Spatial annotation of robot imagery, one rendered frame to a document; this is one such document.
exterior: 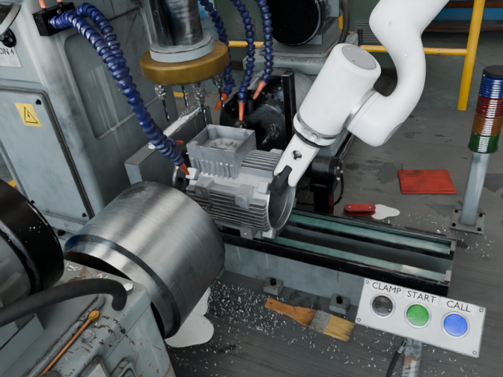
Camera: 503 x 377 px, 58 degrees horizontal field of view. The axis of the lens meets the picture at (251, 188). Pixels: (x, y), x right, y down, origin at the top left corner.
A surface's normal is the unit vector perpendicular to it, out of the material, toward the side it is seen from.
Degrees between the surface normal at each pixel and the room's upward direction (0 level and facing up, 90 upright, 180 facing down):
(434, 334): 37
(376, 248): 90
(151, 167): 90
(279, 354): 0
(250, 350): 0
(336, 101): 89
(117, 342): 90
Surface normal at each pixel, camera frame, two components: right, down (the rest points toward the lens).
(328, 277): -0.43, 0.55
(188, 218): 0.54, -0.48
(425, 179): -0.11, -0.81
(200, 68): 0.42, 0.47
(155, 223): 0.33, -0.64
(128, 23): 0.90, 0.16
